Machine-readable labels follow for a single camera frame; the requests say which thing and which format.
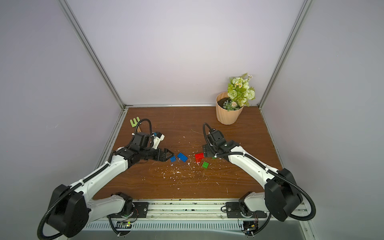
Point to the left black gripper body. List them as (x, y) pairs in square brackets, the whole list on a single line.
[(148, 154)]

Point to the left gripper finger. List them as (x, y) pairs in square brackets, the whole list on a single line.
[(163, 158), (165, 153)]

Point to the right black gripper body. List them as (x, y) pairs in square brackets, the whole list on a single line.
[(208, 150)]

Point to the small blue lego brick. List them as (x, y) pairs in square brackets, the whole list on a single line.
[(173, 159)]

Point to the long blue lego brick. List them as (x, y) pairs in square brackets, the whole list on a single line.
[(182, 157)]

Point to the small red lego brick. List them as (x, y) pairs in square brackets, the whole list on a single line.
[(199, 157)]

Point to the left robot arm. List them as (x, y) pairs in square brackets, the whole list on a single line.
[(72, 207)]

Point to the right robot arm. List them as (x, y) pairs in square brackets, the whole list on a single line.
[(282, 194)]

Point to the right green lego brick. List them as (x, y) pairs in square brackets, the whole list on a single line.
[(205, 165)]

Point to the green toy garden fork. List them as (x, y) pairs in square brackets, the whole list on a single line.
[(134, 123)]

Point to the beige ribbed flower pot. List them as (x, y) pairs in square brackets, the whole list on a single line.
[(224, 116)]

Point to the green white artificial flowers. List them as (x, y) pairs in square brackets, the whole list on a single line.
[(239, 93)]

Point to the left electronics board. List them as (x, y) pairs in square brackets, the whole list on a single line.
[(123, 225)]

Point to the electronics board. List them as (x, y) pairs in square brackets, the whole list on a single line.
[(123, 225), (250, 228)]

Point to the right electronics board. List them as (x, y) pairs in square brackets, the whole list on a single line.
[(250, 228)]

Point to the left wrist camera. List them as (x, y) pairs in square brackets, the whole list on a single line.
[(158, 137)]

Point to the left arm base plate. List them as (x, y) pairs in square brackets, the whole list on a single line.
[(140, 210)]

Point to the aluminium front rail frame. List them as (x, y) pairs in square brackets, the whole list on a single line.
[(196, 219)]

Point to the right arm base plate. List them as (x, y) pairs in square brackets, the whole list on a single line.
[(240, 210)]

